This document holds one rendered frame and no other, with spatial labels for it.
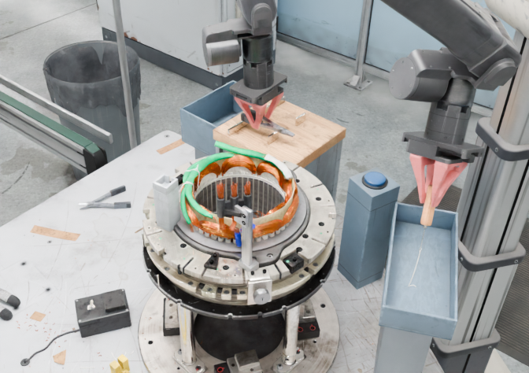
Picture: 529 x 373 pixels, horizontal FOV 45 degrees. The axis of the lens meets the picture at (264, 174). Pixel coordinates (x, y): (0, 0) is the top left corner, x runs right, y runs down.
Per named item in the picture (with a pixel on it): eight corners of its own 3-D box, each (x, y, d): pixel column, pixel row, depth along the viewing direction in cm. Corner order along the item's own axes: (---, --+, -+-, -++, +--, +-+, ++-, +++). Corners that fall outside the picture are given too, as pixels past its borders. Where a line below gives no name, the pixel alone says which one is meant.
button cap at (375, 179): (373, 190, 120) (374, 185, 119) (360, 178, 123) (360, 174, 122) (389, 182, 122) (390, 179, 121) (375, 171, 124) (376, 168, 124)
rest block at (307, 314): (292, 324, 121) (294, 306, 118) (286, 302, 125) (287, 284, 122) (315, 321, 122) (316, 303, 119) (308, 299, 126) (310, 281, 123)
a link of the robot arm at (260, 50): (276, 31, 113) (268, 17, 117) (238, 36, 111) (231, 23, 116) (276, 65, 117) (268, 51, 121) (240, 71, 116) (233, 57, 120)
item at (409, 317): (423, 430, 109) (457, 321, 92) (360, 415, 111) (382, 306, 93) (428, 319, 128) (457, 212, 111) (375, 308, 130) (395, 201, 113)
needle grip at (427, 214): (420, 224, 95) (428, 186, 94) (419, 221, 97) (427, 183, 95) (430, 227, 95) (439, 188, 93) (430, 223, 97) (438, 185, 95)
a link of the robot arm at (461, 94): (490, 66, 88) (462, 60, 93) (453, 60, 85) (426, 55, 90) (479, 115, 90) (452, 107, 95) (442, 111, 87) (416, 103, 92)
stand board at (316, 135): (212, 138, 131) (212, 129, 130) (271, 103, 143) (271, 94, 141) (288, 179, 121) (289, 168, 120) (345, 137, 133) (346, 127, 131)
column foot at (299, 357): (270, 368, 116) (270, 365, 115) (294, 347, 119) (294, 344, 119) (282, 378, 114) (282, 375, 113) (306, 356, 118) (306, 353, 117)
